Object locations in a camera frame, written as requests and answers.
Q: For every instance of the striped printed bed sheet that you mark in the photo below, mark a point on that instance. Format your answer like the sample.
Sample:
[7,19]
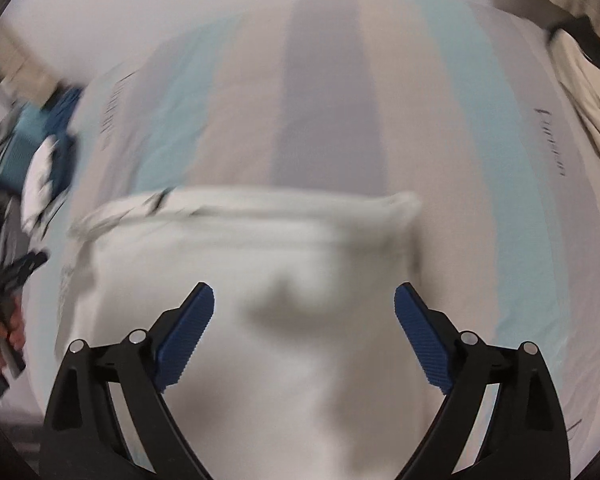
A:
[330,110]

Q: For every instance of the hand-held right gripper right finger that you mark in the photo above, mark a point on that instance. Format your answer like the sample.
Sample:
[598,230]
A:
[422,340]

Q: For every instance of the dark blue garment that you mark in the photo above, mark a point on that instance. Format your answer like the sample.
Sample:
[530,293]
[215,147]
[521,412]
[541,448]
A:
[65,105]

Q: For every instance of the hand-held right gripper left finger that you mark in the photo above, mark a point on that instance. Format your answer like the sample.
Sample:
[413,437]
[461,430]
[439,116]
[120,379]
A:
[185,340]

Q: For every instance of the white and blue garment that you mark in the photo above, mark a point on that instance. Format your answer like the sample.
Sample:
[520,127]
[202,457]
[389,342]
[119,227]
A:
[42,185]

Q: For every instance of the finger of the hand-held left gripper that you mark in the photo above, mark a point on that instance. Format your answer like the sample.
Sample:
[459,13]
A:
[22,267]

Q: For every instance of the teal suitcase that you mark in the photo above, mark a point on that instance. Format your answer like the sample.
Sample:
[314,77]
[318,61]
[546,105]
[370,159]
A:
[27,135]

